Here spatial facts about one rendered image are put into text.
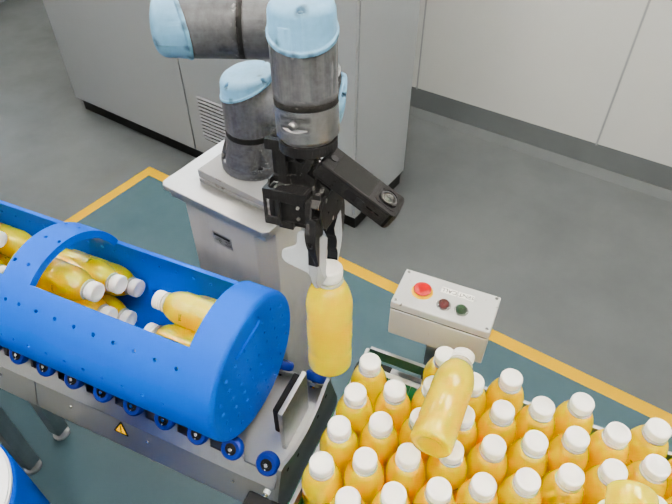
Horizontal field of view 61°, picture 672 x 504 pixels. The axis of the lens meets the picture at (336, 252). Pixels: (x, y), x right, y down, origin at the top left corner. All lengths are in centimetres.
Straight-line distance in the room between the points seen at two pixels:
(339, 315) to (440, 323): 38
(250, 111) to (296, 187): 54
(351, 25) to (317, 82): 175
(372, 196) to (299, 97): 15
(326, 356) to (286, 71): 43
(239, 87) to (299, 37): 61
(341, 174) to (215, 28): 22
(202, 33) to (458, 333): 73
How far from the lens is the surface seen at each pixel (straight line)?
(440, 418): 95
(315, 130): 66
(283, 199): 72
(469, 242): 296
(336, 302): 80
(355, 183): 69
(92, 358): 109
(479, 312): 117
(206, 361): 96
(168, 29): 75
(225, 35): 73
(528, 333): 263
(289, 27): 62
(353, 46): 241
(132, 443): 132
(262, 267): 136
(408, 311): 116
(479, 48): 362
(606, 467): 106
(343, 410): 106
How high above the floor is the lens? 196
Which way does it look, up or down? 44 degrees down
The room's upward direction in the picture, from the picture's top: straight up
